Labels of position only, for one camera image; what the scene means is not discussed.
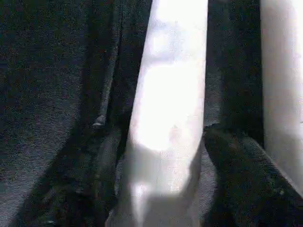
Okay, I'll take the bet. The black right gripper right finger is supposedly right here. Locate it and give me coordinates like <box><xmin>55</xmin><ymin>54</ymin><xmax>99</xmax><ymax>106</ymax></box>
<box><xmin>204</xmin><ymin>123</ymin><xmax>303</xmax><ymax>227</ymax></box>

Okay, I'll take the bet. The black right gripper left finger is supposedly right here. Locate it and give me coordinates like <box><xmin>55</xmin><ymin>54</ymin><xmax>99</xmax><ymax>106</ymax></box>
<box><xmin>16</xmin><ymin>122</ymin><xmax>130</xmax><ymax>227</ymax></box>

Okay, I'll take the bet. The white plastic table leg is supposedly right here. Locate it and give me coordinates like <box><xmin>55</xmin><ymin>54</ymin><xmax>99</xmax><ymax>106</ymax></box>
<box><xmin>105</xmin><ymin>0</ymin><xmax>209</xmax><ymax>227</ymax></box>
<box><xmin>259</xmin><ymin>0</ymin><xmax>303</xmax><ymax>196</ymax></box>

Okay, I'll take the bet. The black mat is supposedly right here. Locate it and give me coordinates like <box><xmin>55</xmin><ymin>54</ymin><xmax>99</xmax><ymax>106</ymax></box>
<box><xmin>0</xmin><ymin>0</ymin><xmax>268</xmax><ymax>227</ymax></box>

